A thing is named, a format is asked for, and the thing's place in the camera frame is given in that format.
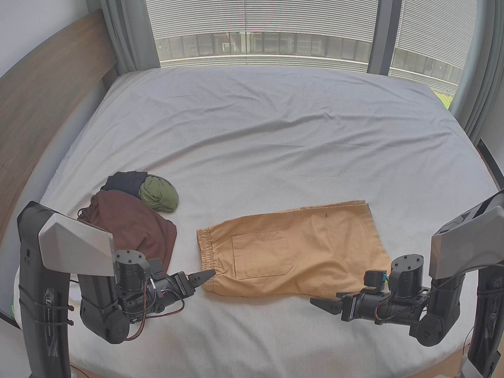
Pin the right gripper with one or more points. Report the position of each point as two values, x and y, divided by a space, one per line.
362 307

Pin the grey-green curtain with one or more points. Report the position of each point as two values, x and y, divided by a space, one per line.
126 34
488 73

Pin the brown shorts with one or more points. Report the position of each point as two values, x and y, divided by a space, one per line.
134 226

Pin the green garment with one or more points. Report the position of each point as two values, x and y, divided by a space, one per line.
157 195

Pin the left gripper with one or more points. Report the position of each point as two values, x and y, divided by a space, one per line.
173 291

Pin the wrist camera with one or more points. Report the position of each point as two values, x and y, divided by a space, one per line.
155 268
374 278

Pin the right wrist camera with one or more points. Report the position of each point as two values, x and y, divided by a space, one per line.
374 278

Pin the tan shorts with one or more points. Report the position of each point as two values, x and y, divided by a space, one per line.
307 250

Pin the bed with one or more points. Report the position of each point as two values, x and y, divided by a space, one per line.
275 132

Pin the window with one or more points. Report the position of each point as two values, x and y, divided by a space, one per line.
275 14

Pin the black garment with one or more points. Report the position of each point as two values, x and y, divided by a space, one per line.
124 183

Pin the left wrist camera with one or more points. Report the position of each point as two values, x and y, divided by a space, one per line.
155 268

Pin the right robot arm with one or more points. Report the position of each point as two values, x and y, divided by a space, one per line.
464 250

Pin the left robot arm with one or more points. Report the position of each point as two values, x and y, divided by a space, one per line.
71 246

